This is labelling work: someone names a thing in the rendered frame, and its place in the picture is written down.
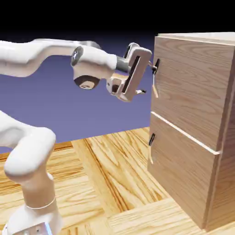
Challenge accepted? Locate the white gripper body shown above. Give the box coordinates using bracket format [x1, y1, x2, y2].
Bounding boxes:
[118, 45, 153, 103]

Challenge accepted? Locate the large light wood cabinet door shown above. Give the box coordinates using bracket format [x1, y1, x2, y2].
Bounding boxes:
[151, 36, 235, 152]

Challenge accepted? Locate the light wood cabinet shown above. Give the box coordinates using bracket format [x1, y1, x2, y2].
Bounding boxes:
[147, 32, 235, 232]

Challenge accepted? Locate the short wooden door handle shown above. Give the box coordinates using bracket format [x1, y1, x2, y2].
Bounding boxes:
[148, 133, 156, 165]

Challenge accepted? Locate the long wooden door handle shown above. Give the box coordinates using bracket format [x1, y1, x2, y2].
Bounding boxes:
[151, 58, 161, 99]

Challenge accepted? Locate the small light wood cabinet door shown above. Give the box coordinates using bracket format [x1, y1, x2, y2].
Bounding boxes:
[147, 112, 221, 230]

